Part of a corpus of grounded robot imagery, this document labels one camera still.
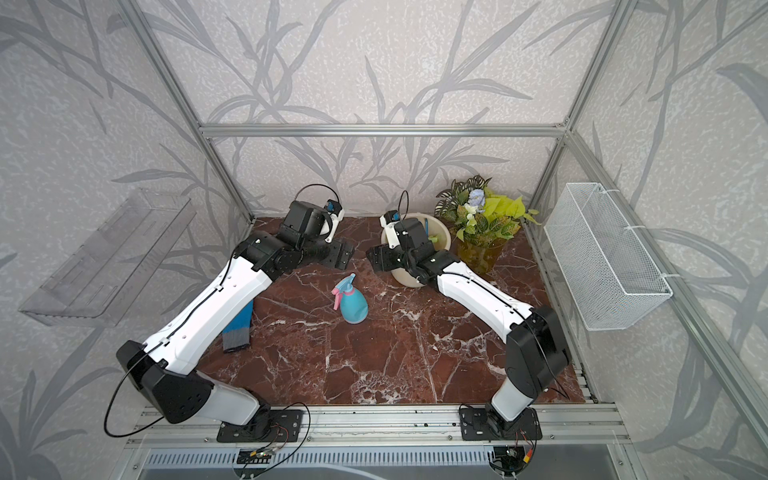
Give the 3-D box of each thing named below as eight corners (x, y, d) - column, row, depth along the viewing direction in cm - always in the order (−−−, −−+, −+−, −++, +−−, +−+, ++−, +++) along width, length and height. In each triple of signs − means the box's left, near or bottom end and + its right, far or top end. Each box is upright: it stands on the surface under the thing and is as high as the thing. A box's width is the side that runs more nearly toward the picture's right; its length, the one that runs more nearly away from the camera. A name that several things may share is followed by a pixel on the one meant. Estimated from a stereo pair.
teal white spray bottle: (339, 323, 94) (328, 293, 79) (359, 304, 98) (352, 272, 84) (351, 333, 92) (341, 305, 77) (371, 313, 96) (365, 283, 81)
